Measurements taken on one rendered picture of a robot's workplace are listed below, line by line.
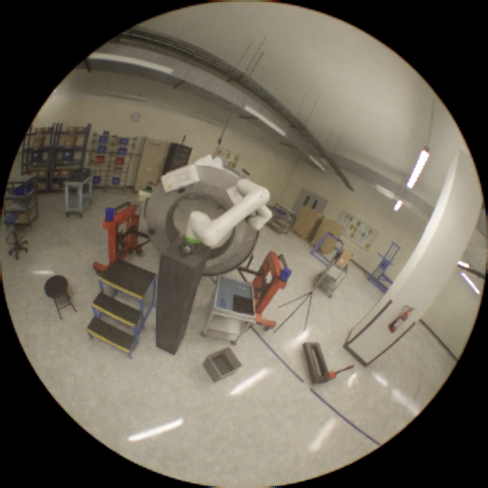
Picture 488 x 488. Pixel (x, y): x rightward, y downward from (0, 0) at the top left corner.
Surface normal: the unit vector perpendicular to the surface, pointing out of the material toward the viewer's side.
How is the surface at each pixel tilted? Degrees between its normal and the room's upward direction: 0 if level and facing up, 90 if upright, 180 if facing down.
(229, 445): 0
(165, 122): 90
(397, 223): 90
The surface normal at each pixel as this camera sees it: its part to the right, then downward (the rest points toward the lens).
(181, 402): 0.36, -0.83
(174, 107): 0.61, 0.55
